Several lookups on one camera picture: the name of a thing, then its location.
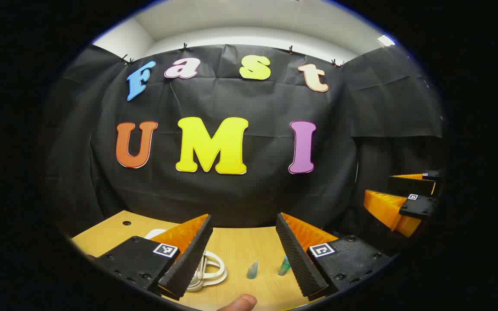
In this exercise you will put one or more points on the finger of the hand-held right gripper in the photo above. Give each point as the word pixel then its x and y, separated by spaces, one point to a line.
pixel 417 206
pixel 413 185

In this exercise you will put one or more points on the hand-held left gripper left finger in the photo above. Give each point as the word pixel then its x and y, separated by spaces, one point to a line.
pixel 188 259

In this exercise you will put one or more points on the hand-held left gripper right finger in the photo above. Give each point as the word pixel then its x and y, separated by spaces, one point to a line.
pixel 296 259

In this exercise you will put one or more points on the teal skin care bottle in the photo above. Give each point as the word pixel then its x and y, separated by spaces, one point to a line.
pixel 283 267

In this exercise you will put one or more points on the white suitcase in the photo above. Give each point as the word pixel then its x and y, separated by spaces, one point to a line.
pixel 221 264

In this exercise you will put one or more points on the clear blue skin care tube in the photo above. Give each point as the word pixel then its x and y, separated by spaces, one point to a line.
pixel 252 271

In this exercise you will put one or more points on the white ceiling light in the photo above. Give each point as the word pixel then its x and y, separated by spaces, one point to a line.
pixel 386 40

